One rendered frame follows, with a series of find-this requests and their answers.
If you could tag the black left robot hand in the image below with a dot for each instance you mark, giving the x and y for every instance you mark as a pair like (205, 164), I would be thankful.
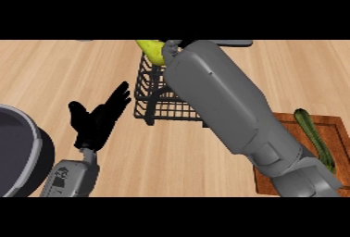
(97, 123)

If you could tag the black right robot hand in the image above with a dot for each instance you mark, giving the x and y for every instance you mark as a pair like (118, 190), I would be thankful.
(188, 43)

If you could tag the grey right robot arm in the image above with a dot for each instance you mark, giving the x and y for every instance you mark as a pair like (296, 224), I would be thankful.
(228, 102)

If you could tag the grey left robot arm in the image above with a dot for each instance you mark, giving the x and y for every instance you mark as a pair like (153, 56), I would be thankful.
(73, 177)

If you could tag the brown wooden cutting board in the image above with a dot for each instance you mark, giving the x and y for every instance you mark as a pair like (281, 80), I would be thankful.
(336, 135)

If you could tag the grey flat object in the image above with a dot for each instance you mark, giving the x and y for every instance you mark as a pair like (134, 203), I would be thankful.
(236, 43)

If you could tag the grey cooking pot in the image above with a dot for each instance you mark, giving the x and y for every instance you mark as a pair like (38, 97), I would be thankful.
(19, 148)

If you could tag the green cucumber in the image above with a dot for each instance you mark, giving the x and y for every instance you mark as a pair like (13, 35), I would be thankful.
(315, 135)

